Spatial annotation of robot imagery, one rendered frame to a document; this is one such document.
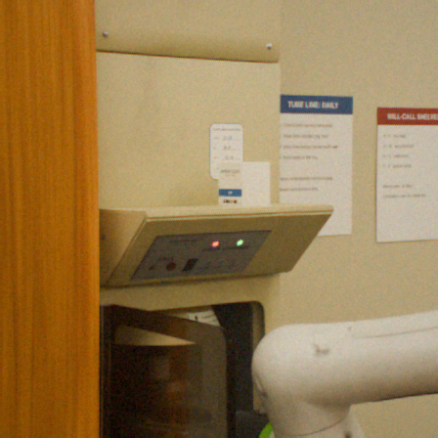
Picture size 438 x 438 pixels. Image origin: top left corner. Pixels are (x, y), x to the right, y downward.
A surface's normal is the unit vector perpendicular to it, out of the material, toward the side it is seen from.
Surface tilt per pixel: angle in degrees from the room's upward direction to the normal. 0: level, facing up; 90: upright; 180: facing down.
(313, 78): 90
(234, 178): 90
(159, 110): 90
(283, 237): 135
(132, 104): 90
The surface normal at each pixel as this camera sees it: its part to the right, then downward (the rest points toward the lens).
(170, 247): 0.44, 0.73
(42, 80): -0.79, 0.04
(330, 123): 0.62, 0.04
